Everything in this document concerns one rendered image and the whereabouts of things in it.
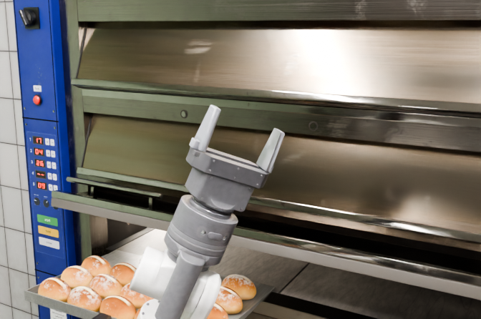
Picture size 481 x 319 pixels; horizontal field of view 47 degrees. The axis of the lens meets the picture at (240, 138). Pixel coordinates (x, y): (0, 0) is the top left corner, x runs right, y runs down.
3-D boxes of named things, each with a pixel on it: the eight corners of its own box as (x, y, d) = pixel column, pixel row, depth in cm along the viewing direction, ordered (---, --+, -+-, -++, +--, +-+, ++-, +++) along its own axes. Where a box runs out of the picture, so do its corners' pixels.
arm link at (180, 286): (227, 234, 83) (199, 299, 85) (162, 208, 82) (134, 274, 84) (229, 263, 72) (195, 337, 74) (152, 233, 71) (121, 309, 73)
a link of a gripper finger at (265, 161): (272, 126, 80) (255, 164, 81) (283, 132, 77) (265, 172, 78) (280, 129, 81) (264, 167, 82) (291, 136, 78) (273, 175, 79)
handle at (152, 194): (64, 196, 155) (69, 195, 156) (159, 215, 139) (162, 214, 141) (65, 176, 154) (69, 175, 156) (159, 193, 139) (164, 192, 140)
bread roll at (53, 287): (79, 297, 144) (77, 277, 142) (59, 308, 138) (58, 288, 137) (51, 288, 148) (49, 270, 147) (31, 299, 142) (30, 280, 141)
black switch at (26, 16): (26, 28, 162) (22, -9, 160) (40, 28, 159) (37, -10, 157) (15, 28, 159) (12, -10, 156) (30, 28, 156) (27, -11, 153)
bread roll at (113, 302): (143, 315, 134) (142, 295, 133) (126, 328, 129) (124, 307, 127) (111, 306, 139) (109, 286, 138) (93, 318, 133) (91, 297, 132)
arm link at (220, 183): (282, 182, 76) (248, 257, 78) (253, 159, 84) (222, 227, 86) (204, 157, 70) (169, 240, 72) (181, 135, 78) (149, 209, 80)
